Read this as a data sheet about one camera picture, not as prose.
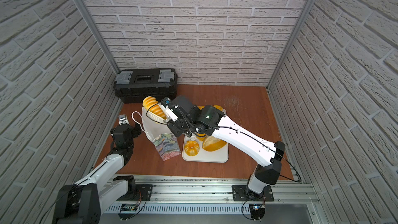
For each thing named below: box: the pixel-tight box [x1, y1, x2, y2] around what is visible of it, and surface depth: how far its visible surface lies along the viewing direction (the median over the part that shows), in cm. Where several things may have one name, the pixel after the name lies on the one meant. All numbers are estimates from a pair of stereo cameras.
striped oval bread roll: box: [142, 95, 167, 120], surface depth 70 cm
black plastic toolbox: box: [113, 68, 178, 104], surface depth 102 cm
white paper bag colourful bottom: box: [141, 106, 181, 162], surface depth 74 cm
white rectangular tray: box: [181, 134, 229, 163], surface depth 87 cm
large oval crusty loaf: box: [202, 135, 228, 152], surface depth 87 cm
